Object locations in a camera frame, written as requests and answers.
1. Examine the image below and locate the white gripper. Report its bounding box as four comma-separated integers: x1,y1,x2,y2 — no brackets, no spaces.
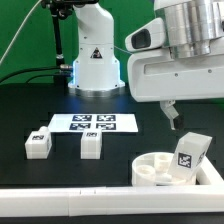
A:
128,49,224,130

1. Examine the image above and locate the white round stool seat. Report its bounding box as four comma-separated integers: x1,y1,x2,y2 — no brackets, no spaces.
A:
132,152,196,187

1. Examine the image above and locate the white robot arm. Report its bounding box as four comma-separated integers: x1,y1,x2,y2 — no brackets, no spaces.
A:
69,0,224,129

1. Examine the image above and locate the white marker sheet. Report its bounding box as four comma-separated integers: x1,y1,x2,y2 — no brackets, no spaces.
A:
48,114,138,133

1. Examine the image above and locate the white L-shaped fence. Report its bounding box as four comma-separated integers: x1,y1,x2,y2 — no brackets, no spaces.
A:
0,159,224,217

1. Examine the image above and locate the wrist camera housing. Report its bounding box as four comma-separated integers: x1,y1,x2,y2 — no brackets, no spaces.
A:
125,18,166,52

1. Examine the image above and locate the black cable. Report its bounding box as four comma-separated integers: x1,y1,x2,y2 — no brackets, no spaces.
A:
0,65,73,85

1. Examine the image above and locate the black camera stand pole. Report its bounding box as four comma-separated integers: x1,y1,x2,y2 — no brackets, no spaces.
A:
41,0,99,85

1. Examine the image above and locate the white cable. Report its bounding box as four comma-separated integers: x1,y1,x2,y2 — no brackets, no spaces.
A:
0,0,43,66

